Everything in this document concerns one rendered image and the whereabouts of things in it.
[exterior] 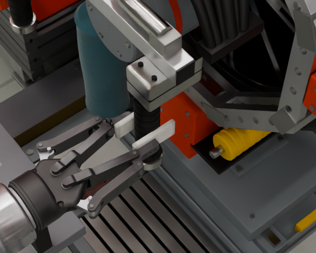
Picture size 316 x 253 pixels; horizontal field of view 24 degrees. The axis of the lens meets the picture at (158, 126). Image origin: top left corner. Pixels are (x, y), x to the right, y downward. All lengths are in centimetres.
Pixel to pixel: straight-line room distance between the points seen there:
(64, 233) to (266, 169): 55
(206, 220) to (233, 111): 51
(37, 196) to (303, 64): 40
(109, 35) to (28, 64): 84
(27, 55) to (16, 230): 104
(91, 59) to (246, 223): 55
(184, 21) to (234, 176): 66
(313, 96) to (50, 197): 39
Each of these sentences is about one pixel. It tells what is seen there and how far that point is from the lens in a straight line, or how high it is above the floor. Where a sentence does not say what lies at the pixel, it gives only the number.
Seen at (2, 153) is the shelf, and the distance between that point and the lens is 148.
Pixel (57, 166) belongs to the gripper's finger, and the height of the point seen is 85.
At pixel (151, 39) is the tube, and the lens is 90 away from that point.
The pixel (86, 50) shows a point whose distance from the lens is 130.
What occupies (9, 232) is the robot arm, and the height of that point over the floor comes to 86.
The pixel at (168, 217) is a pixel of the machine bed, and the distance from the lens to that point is 181.
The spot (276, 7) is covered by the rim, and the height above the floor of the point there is 82.
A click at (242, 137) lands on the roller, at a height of 53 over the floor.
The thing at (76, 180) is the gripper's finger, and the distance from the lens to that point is 96.
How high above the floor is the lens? 167
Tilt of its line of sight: 55 degrees down
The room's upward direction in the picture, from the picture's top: straight up
